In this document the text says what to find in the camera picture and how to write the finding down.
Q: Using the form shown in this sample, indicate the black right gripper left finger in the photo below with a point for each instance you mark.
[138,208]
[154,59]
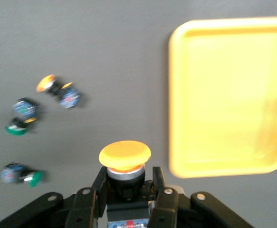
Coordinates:
[81,209]

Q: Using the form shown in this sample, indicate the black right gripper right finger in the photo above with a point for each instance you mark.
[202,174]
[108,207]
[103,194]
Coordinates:
[169,209]

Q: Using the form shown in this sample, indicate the yellow mushroom push button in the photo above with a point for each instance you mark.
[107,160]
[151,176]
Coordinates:
[125,154]
[68,98]

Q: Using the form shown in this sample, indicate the green mushroom push button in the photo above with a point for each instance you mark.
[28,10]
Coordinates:
[25,109]
[12,173]

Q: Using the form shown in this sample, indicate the yellow plastic tray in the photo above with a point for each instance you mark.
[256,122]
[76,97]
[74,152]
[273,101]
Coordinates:
[228,107]

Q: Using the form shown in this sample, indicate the dark grey table mat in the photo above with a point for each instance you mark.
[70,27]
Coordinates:
[93,47]

